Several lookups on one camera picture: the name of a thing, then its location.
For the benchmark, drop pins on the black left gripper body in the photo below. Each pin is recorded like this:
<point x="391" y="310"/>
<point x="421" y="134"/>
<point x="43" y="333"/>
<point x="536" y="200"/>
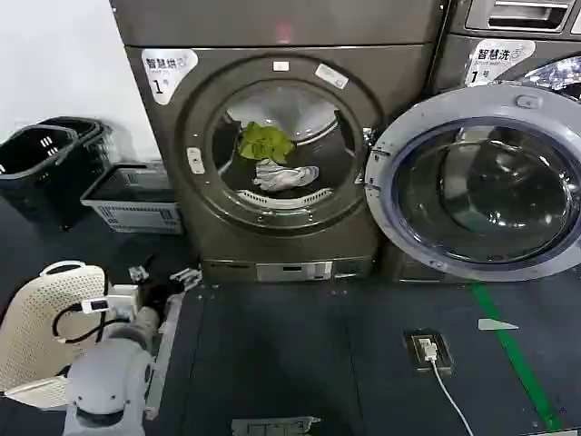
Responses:
<point x="153" y="293"/>

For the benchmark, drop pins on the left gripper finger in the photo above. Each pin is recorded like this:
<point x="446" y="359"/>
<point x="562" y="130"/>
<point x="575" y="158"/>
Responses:
<point x="185" y="278"/>
<point x="137" y="274"/>

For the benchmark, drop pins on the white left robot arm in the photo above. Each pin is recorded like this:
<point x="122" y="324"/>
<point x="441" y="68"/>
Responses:
<point x="111" y="377"/>

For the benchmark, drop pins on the low grey plastic crate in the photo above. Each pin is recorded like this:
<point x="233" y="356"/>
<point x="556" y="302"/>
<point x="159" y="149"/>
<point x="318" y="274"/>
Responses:
<point x="131" y="200"/>

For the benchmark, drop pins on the cream perforated laundry basket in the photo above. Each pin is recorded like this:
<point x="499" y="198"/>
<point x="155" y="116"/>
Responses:
<point x="34" y="318"/>

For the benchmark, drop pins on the white grey cloth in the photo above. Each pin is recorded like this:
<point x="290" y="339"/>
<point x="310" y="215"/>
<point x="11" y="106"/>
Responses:
<point x="283" y="177"/>

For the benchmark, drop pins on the tall black plastic basket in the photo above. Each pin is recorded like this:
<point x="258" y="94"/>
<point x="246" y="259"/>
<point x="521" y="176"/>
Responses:
<point x="32" y="168"/>
<point x="91" y="136"/>

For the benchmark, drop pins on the green cloth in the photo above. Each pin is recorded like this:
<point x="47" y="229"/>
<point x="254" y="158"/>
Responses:
<point x="265" y="141"/>

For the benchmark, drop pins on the metal floor socket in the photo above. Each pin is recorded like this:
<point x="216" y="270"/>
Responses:
<point x="415" y="349"/>

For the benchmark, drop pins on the grey dryer with open drum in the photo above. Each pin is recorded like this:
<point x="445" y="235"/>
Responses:
<point x="281" y="27"/>

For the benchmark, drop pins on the silver tape piece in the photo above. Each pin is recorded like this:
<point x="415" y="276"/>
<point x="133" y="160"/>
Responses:
<point x="492" y="324"/>

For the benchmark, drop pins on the round glass dryer door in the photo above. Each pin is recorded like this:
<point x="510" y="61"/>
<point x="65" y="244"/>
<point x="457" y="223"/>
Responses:
<point x="481" y="181"/>

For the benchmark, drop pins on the green floor tape line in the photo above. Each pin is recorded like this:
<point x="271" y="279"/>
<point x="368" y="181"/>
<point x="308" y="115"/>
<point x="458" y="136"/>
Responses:
<point x="513" y="349"/>

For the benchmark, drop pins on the grey washing machine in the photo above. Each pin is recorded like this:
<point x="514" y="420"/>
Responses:
<point x="454" y="59"/>

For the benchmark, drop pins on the silver metal floor rail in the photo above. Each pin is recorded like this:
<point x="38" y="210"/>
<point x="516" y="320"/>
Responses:
<point x="167" y="345"/>

